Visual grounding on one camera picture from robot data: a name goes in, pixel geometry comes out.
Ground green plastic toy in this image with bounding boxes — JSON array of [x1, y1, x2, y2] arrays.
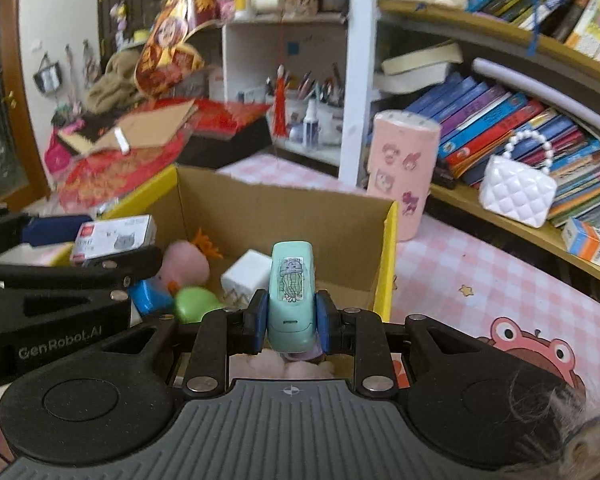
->
[[172, 285, 226, 325]]

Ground row of colourful children's books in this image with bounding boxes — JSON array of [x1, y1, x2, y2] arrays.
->
[[460, 0, 600, 63]]

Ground white shelf unit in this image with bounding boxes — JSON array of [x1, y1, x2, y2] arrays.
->
[[220, 12, 351, 161]]

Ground white quilted handbag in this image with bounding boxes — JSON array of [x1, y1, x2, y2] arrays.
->
[[480, 129, 558, 228]]

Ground blue hanging cord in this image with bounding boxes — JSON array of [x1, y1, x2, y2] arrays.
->
[[527, 0, 539, 57]]

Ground white charger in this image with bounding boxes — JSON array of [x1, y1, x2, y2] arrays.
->
[[220, 249, 273, 311]]

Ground white rolled paper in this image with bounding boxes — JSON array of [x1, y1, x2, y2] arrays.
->
[[472, 57, 600, 136]]

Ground cardboard piece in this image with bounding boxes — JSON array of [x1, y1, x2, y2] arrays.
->
[[87, 100, 198, 153]]

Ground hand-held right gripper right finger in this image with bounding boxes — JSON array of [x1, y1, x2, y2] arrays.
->
[[315, 290, 486, 396]]

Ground white pen cup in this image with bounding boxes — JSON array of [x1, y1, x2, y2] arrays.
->
[[282, 65, 346, 147]]

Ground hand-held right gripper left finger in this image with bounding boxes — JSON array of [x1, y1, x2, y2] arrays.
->
[[100, 290, 270, 396]]

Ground white spray bottle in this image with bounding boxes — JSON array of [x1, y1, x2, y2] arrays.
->
[[302, 100, 321, 148]]

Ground wooden bookshelf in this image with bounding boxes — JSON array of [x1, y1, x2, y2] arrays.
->
[[377, 0, 600, 293]]

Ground white bookshelf side panel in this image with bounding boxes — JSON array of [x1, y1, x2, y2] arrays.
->
[[337, 0, 383, 188]]

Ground hanging wall bag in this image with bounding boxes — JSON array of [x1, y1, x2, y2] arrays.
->
[[32, 52, 63, 96]]

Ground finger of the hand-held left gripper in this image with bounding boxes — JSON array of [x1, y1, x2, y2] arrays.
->
[[0, 246, 163, 342], [0, 212, 95, 262]]

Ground red printed bags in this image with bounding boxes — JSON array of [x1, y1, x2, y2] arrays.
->
[[45, 100, 271, 206]]

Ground pink plush pig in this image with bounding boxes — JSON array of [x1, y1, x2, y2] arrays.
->
[[230, 350, 341, 381]]

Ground wooden door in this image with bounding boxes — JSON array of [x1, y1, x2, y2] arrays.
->
[[0, 0, 51, 206]]

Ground thick lying book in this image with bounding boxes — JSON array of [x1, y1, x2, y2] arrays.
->
[[381, 42, 463, 77], [372, 62, 456, 95]]

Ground red tassel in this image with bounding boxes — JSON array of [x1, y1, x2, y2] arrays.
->
[[272, 65, 288, 136]]

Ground red gold foil decoration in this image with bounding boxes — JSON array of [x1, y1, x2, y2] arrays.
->
[[135, 0, 221, 98]]

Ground pink pen holder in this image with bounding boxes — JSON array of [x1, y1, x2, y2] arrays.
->
[[366, 109, 442, 243]]

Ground printed pink table mat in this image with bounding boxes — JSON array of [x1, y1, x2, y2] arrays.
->
[[215, 152, 600, 441]]

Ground pink chick plush toy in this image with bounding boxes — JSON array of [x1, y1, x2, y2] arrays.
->
[[157, 230, 225, 293]]

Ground orange blue white box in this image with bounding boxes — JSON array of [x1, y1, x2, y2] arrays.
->
[[561, 216, 600, 268]]

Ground mint green stapler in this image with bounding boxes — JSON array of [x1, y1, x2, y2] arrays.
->
[[266, 241, 317, 361]]

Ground yellow cardboard box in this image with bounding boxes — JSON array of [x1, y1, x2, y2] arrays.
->
[[50, 164, 400, 386]]

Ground brown cloth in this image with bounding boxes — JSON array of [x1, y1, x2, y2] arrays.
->
[[85, 52, 146, 113]]

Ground small white red box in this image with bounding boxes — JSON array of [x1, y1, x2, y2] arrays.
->
[[70, 215, 158, 267]]

